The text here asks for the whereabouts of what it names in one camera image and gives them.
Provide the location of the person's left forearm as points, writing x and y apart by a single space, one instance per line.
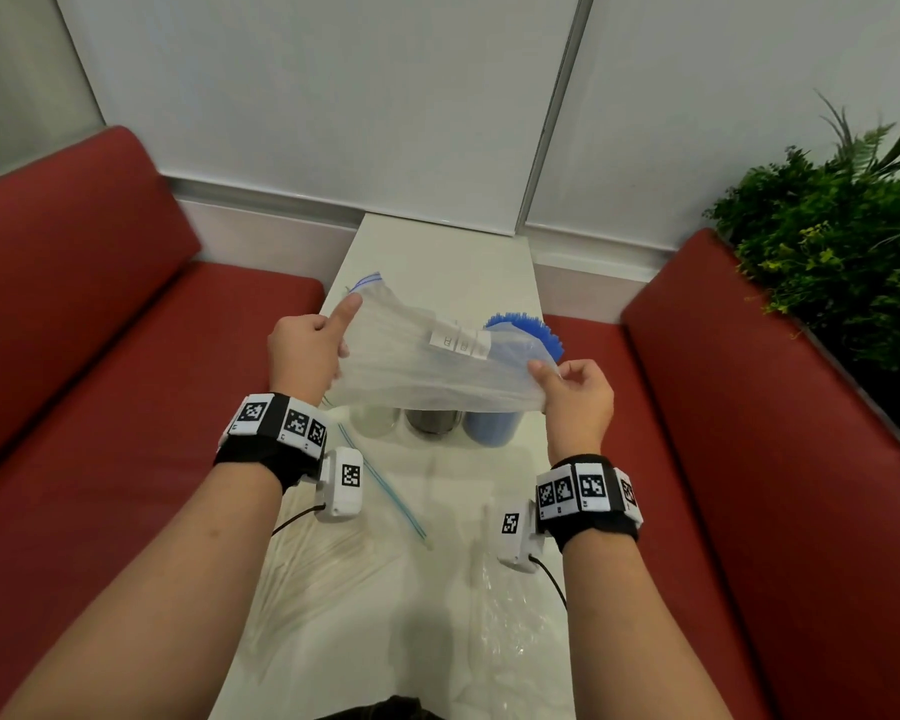
135 607

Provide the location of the black right wristband with markers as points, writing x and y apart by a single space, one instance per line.
592 524

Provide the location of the person's left hand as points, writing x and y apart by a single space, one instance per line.
304 359

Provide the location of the black wristband with markers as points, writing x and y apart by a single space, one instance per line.
592 524
259 453

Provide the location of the person's right hand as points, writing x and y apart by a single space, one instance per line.
581 404

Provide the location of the frosted plastic jar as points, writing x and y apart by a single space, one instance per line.
491 428

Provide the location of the green plant hedge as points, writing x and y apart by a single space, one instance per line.
832 254

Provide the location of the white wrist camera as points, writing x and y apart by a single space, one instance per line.
341 494
517 547

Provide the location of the person's dark clothing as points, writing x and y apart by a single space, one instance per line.
394 708

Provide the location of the red sofa beside plant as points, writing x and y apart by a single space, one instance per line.
780 479

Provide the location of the clear bag with white strips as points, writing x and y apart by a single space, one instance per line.
405 359

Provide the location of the person's right forearm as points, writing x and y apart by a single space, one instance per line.
637 637

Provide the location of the small bunch of blue straws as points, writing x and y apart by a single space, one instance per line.
529 329

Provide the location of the clear glass jar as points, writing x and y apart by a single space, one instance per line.
433 423
375 421

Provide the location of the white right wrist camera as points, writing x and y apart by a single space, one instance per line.
517 547

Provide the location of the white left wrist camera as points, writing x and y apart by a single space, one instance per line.
341 494

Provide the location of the black left wristband with markers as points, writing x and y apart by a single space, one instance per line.
259 453

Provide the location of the clear plastic bag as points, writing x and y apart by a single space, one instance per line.
517 637

